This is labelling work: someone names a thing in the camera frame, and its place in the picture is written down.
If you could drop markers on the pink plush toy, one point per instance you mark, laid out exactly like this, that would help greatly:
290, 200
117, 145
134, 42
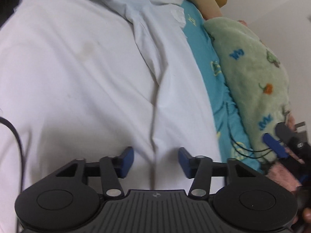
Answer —
243, 22

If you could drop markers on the teal printed bedsheet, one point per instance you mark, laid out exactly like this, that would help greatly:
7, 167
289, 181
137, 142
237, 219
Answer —
206, 53

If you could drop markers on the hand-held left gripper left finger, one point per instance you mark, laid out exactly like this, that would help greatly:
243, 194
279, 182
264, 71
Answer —
127, 161

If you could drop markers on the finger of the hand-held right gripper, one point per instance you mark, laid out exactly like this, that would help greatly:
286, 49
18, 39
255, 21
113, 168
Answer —
275, 145
284, 132

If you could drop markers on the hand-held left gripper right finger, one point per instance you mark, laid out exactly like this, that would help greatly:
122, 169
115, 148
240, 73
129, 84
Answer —
184, 161

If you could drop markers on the white t-shirt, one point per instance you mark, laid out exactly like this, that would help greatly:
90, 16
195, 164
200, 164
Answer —
73, 89

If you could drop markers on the person's right forearm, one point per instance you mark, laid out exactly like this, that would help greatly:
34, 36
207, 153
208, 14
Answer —
281, 174

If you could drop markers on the person's arm grey sleeve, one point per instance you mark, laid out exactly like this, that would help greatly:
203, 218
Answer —
206, 2

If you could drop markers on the green printed fleece blanket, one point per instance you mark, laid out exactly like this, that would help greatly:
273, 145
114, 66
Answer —
250, 72

